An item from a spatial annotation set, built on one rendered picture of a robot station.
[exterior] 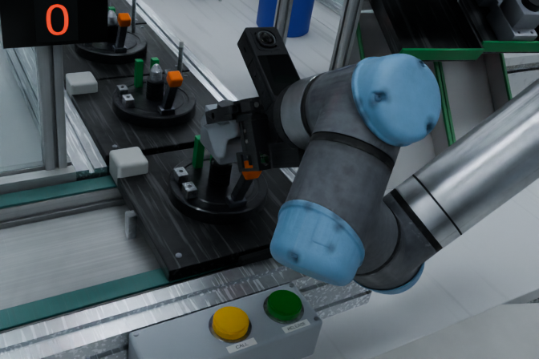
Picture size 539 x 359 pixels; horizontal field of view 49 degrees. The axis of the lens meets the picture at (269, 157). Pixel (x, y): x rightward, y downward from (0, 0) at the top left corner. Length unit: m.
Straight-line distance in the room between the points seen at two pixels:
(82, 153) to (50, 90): 0.14
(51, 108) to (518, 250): 0.79
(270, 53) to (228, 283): 0.28
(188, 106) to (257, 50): 0.38
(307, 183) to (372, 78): 0.10
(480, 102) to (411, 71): 0.58
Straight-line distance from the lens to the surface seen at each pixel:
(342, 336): 0.84
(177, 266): 0.73
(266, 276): 0.75
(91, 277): 0.79
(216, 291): 0.72
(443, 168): 0.58
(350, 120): 0.48
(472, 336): 0.92
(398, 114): 0.47
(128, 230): 0.82
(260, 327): 0.69
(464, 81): 1.05
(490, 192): 0.58
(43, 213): 0.89
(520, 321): 0.98
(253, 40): 0.66
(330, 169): 0.47
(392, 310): 0.90
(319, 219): 0.46
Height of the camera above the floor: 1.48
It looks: 33 degrees down
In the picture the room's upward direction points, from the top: 10 degrees clockwise
